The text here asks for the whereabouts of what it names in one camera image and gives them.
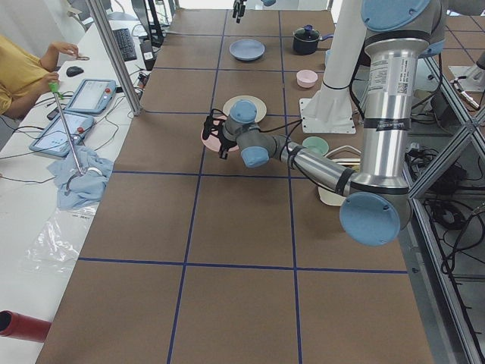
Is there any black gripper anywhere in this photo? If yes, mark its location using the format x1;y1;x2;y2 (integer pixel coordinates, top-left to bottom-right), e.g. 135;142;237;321
233;0;246;24
201;115;239;158

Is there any pink plate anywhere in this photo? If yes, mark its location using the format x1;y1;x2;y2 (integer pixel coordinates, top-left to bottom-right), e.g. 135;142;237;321
201;115;227;152

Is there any blue plate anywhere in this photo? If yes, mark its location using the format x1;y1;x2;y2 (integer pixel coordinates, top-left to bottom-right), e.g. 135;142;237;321
229;39;265;61

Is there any person's hand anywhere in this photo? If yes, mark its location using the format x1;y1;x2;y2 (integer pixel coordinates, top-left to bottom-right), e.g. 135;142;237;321
46;42;79;59

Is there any cream plate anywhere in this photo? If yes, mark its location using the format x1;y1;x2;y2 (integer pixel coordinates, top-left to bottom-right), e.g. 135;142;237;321
223;95;267;123

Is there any dark blue pot with lid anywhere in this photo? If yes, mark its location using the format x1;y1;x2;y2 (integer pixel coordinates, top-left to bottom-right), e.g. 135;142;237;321
293;24;333;55

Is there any pink bowl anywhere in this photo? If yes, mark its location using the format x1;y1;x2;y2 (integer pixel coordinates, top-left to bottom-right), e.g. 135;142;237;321
296;69;318;89

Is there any light blue cup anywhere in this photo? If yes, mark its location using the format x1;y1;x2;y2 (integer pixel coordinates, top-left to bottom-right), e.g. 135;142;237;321
324;49;331;68

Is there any green bowl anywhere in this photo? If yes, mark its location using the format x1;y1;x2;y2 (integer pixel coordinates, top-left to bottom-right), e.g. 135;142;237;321
302;136;330;155

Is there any black keyboard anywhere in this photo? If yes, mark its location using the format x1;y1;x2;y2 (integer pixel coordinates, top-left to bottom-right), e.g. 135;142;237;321
112;28;137;61

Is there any far teach pendant tablet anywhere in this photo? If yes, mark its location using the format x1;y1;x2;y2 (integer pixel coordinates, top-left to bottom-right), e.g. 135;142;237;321
64;79;116;115

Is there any teach pendant tablet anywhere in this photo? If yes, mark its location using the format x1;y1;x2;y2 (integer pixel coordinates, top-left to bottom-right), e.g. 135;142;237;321
29;111;95;158
64;79;116;115

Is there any cream toaster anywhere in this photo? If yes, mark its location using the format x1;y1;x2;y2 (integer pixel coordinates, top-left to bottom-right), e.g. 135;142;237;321
318;145;361;207

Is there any near teach pendant tablet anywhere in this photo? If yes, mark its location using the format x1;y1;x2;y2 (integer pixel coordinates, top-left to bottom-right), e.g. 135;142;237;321
29;111;95;158

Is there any black computer mouse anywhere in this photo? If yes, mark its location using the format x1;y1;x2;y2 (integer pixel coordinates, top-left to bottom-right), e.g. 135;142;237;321
66;66;84;77

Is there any blue cloth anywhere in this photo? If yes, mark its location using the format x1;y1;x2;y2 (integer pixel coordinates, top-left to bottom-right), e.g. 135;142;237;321
47;146;114;210

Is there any clear plastic bag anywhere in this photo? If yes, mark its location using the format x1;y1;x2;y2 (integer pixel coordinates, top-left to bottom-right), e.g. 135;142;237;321
20;203;99;278

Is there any red cylinder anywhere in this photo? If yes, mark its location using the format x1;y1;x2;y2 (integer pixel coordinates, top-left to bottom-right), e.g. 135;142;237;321
1;310;52;343

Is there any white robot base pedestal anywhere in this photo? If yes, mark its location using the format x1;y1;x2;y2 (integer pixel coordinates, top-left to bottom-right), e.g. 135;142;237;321
300;0;366;134

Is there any aluminium frame post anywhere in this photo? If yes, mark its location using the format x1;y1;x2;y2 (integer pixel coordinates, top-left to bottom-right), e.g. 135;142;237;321
86;0;142;116

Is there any green handled grabber stick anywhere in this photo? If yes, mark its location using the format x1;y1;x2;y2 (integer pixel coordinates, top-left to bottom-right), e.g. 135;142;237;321
48;82;103;177

